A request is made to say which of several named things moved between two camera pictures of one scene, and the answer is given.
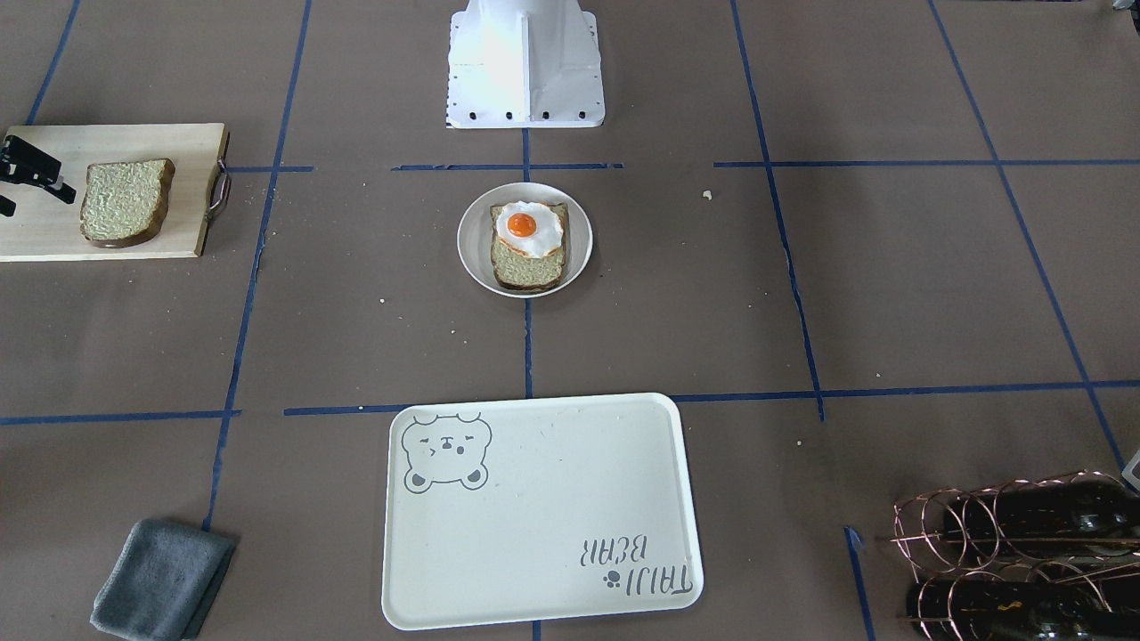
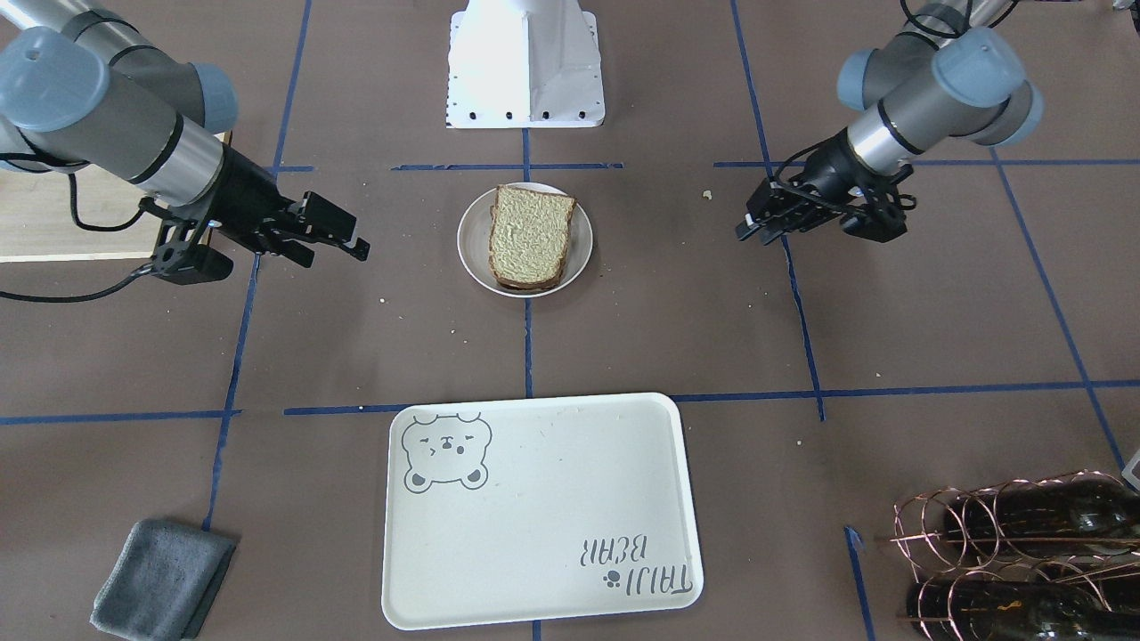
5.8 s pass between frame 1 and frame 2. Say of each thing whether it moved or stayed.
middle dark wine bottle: stayed
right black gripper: moved
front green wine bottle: stayed
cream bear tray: stayed
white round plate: stayed
